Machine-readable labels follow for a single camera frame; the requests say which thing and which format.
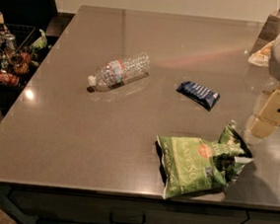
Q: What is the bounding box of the blue rxbar blueberry wrapper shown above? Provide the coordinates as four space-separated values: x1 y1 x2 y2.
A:
175 81 220 111

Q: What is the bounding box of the green jalapeno chip bag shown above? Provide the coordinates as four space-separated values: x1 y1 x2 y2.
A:
156 121 253 199

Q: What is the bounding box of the clear plastic water bottle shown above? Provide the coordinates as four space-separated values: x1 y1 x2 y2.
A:
88 52 151 92

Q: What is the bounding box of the green bag in basket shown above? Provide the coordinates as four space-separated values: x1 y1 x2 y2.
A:
32 29 47 51

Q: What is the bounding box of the orange snack pack in basket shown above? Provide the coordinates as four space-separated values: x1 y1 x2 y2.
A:
0 72 20 87

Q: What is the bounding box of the metal can in basket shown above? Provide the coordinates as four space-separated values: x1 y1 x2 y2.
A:
4 34 17 58

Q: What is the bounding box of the black drawer handle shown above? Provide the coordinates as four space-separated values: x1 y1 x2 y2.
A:
109 210 146 224

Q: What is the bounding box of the black wire basket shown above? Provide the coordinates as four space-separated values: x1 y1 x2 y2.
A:
0 24 35 89

